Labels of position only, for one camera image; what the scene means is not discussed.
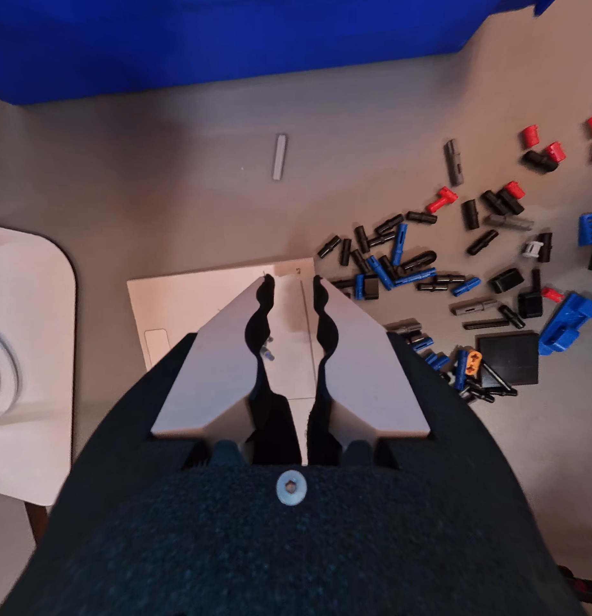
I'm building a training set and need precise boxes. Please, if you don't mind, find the black square lego panel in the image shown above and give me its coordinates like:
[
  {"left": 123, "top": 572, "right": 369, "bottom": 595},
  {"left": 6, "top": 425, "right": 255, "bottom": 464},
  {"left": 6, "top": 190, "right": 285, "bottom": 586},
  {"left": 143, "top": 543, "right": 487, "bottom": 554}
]
[{"left": 476, "top": 331, "right": 540, "bottom": 387}]

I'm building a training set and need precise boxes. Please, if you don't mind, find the white tray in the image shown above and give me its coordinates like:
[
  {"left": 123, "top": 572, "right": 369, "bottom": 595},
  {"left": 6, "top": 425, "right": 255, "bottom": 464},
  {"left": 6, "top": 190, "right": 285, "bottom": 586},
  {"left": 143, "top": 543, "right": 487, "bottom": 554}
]
[{"left": 0, "top": 224, "right": 77, "bottom": 507}]

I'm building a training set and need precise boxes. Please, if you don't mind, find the black strap with red mark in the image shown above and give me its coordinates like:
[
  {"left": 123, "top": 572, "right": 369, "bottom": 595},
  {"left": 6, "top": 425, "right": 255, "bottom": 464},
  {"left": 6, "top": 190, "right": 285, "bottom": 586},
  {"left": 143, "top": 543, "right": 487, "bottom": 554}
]
[{"left": 558, "top": 565, "right": 592, "bottom": 602}]

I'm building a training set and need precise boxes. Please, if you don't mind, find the blue plastic bin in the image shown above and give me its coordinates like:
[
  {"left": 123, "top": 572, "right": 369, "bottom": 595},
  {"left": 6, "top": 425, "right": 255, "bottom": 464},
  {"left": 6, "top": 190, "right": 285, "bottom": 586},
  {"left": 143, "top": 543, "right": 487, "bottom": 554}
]
[{"left": 0, "top": 0, "right": 554, "bottom": 106}]

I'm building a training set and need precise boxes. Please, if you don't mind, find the lego instruction booklet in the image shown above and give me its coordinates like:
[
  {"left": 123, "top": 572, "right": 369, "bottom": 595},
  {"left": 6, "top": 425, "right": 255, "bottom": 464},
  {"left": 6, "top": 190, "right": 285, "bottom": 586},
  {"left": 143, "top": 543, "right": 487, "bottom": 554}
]
[{"left": 126, "top": 257, "right": 322, "bottom": 465}]

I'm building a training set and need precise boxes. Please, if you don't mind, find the blue lego bracket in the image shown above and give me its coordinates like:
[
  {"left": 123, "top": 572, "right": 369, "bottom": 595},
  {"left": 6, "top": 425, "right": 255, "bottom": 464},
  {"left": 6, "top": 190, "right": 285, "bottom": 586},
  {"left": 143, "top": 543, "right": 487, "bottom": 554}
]
[{"left": 538, "top": 291, "right": 592, "bottom": 356}]

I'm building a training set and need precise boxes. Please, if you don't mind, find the grey lego axle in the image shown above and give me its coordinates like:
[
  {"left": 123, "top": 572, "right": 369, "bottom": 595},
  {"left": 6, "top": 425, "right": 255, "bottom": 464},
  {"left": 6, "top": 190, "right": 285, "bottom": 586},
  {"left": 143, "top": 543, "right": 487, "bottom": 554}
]
[{"left": 272, "top": 134, "right": 288, "bottom": 182}]

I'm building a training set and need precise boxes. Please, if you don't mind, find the clear round container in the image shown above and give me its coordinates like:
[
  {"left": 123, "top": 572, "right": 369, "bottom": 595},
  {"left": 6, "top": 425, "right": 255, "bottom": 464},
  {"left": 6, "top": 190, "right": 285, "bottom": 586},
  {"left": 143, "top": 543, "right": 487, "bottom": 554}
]
[{"left": 0, "top": 310, "right": 21, "bottom": 422}]

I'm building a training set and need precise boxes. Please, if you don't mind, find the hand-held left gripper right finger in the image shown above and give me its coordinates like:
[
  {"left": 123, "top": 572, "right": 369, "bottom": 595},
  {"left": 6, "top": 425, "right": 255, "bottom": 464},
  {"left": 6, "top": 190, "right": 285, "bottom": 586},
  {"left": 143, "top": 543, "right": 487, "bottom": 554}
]
[{"left": 306, "top": 274, "right": 432, "bottom": 466}]

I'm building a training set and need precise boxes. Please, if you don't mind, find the pile of small lego pins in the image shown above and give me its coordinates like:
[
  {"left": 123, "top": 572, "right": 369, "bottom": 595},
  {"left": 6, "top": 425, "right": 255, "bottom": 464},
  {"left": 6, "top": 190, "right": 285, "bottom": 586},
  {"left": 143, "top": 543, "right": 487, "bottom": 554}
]
[{"left": 316, "top": 113, "right": 592, "bottom": 404}]

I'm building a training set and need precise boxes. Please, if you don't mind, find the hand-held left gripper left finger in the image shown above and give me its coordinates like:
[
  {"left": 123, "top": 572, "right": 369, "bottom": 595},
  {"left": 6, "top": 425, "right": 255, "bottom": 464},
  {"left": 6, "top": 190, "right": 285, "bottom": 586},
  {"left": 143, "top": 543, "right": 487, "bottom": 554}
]
[{"left": 150, "top": 273, "right": 302, "bottom": 466}]

